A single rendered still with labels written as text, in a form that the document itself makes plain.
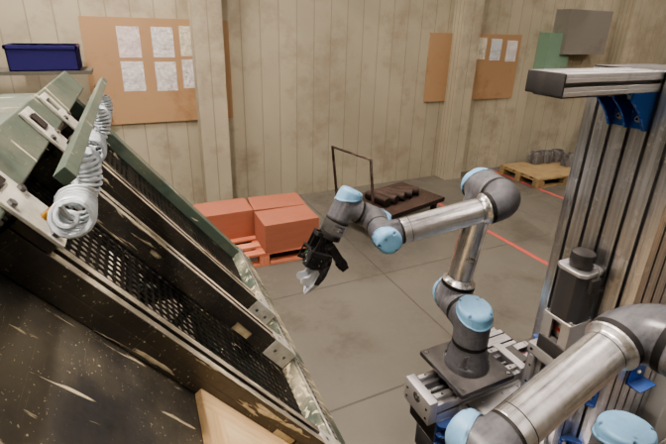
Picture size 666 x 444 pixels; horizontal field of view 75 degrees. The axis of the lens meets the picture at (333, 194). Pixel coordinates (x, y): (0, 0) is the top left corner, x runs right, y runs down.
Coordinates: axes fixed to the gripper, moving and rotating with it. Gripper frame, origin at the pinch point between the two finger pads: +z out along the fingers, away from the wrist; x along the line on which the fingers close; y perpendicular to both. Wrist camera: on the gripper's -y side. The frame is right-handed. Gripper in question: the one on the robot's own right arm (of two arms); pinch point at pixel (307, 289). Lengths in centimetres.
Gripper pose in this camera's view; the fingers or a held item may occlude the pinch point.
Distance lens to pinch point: 142.5
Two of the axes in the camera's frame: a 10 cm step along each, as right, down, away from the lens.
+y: -7.9, -3.2, -5.2
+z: -4.4, 8.9, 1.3
